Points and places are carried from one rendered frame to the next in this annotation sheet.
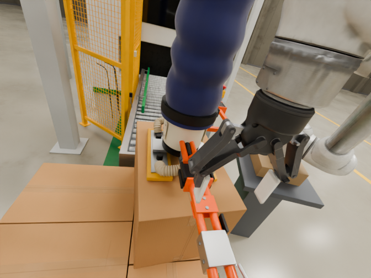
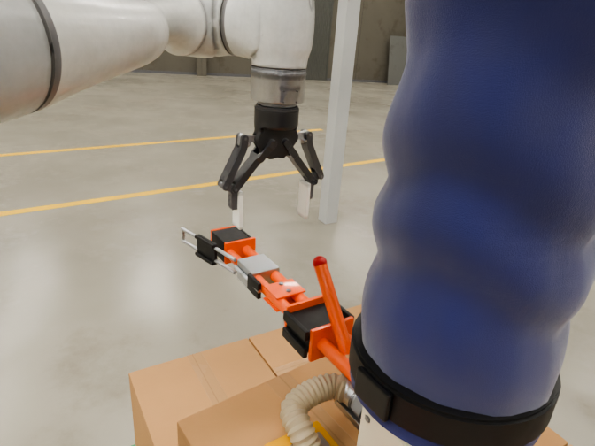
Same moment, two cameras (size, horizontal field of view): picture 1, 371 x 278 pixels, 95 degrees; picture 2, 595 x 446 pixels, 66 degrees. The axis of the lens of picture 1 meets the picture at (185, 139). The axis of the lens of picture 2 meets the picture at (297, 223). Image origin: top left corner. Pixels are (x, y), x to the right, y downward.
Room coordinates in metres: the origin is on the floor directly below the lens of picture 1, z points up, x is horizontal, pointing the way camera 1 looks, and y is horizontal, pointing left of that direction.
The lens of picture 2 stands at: (0.99, -0.28, 1.53)
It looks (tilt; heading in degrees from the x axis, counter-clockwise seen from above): 23 degrees down; 164
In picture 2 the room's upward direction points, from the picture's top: 4 degrees clockwise
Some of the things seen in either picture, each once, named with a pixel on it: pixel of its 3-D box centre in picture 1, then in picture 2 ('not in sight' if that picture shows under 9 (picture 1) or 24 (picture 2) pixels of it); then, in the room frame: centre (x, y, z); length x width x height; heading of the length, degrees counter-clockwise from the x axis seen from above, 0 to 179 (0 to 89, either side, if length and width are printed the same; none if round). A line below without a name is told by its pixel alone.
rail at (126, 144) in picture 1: (137, 100); not in sight; (2.02, 0.74, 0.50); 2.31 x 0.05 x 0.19; 16
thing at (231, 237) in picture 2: not in sight; (232, 243); (0.06, -0.16, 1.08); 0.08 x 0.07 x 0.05; 18
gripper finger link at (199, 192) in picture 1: (201, 185); (304, 198); (0.21, -0.05, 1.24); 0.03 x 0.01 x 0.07; 16
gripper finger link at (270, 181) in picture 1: (265, 186); (237, 208); (0.25, -0.18, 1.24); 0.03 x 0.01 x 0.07; 16
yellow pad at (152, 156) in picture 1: (158, 148); not in sight; (0.60, 0.11, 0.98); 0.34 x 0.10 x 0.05; 18
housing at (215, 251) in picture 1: (215, 250); (258, 272); (0.19, -0.13, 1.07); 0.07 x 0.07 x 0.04; 18
